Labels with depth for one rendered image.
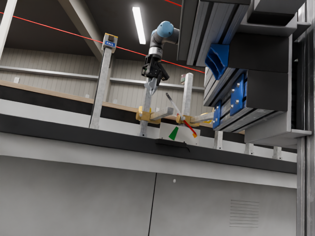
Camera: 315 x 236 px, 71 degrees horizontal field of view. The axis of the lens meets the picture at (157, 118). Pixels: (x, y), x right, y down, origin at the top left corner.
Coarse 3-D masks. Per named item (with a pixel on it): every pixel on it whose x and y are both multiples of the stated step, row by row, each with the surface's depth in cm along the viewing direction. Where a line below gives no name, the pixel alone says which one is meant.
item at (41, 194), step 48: (0, 96) 118; (48, 96) 127; (240, 144) 171; (0, 192) 113; (48, 192) 120; (96, 192) 129; (144, 192) 139; (192, 192) 151; (240, 192) 165; (288, 192) 182
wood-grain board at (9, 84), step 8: (0, 80) 119; (24, 88) 122; (32, 88) 124; (40, 88) 125; (64, 96) 129; (72, 96) 131; (80, 96) 132; (104, 104) 137; (112, 104) 139; (136, 112) 144; (152, 112) 147
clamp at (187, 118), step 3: (177, 117) 133; (186, 117) 131; (189, 117) 132; (192, 117) 133; (177, 120) 132; (180, 120) 130; (186, 120) 131; (189, 120) 132; (180, 123) 132; (183, 123) 131; (189, 123) 132; (192, 123) 132; (195, 123) 133; (198, 123) 134; (195, 126) 137
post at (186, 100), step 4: (188, 76) 137; (192, 76) 138; (188, 80) 136; (192, 80) 137; (188, 84) 136; (184, 88) 138; (188, 88) 136; (184, 92) 137; (188, 92) 135; (184, 96) 136; (188, 96) 135; (184, 100) 135; (188, 100) 134; (184, 104) 134; (188, 104) 134; (184, 108) 133; (188, 108) 134; (184, 112) 132; (188, 112) 133; (180, 124) 134; (184, 124) 131
